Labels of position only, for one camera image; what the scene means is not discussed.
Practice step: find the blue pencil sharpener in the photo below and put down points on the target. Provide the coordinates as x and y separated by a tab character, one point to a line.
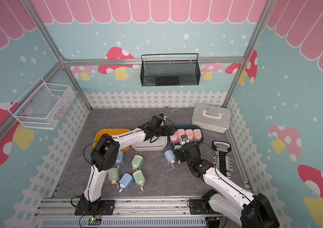
170	158
126	182
120	160

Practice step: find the blue pencil sharpener centre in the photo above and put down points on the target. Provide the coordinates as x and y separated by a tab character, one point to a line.
170	158

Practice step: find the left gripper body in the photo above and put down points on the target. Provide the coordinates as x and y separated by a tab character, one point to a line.
163	131

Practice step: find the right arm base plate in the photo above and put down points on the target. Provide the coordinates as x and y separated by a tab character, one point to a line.
196	206

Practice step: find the white wire mesh basket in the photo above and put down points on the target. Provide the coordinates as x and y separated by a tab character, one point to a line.
42	105

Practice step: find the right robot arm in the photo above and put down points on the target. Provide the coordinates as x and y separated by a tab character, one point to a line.
243	207

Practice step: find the translucent plastic lidded case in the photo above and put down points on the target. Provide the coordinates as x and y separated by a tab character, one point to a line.
212	118

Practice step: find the white plastic storage box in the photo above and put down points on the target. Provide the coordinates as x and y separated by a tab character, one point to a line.
154	144

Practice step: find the rack of metal bits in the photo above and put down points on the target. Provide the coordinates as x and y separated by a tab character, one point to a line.
223	162

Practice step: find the black wire mesh basket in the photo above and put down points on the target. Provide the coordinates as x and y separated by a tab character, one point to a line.
179	69

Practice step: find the blue pencil sharpener lower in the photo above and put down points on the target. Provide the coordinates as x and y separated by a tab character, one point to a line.
126	182

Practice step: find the grey slotted cable duct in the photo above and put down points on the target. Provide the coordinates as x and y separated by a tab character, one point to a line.
139	222

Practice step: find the dark teal storage box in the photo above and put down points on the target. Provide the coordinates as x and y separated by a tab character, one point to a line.
185	126

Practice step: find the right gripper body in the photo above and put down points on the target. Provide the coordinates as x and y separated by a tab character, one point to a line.
182	157

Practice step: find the blue pencil sharpener left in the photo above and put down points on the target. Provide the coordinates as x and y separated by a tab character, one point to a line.
120	160

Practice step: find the pale green round sharpener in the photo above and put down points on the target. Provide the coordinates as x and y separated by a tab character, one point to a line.
114	176

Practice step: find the green pencil sharpener middle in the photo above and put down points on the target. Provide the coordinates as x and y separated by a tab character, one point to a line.
137	163

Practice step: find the green pencil sharpener lower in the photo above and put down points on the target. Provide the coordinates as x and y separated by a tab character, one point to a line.
139	179

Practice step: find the green pencil sharpener upper right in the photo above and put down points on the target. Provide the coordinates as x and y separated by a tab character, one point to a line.
178	153

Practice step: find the green pencil sharpener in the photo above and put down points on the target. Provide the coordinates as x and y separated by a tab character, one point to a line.
137	163
139	179
178	153

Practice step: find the pink pencil sharpener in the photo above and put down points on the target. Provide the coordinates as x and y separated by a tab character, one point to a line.
174	138
190	134
180	133
197	135

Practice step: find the small green circuit board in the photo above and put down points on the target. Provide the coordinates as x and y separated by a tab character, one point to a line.
94	222

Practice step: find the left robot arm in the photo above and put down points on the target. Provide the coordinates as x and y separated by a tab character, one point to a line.
104	154

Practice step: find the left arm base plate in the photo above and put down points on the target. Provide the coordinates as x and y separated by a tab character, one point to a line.
98	207

